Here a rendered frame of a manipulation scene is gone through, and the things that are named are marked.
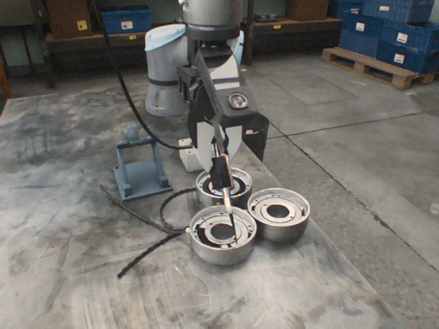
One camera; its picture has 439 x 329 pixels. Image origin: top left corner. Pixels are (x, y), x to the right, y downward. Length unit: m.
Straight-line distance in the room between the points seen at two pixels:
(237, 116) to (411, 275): 1.50
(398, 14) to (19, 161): 3.90
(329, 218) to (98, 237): 1.51
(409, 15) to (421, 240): 2.73
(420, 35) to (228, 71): 3.74
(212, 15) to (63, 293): 0.43
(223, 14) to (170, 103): 0.61
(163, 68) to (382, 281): 1.26
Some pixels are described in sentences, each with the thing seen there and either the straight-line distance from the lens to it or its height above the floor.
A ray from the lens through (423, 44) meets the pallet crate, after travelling 4.13.
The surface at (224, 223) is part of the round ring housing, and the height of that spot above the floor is 0.83.
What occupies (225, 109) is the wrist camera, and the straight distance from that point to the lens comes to 0.42.
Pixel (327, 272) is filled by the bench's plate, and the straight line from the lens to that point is 0.59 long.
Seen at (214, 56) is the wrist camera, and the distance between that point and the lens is 0.48.
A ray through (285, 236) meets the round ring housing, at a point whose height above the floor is 0.82.
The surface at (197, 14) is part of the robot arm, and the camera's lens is 0.47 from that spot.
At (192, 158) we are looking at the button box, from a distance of 0.77.
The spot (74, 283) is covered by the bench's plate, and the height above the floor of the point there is 0.80.
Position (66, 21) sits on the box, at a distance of 3.99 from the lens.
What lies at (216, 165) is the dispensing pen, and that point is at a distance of 0.53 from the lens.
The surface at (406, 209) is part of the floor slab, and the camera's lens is 2.21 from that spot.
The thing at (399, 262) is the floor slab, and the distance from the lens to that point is 1.87.
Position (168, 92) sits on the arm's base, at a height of 0.87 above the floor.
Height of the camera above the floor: 1.22
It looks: 31 degrees down
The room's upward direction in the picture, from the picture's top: straight up
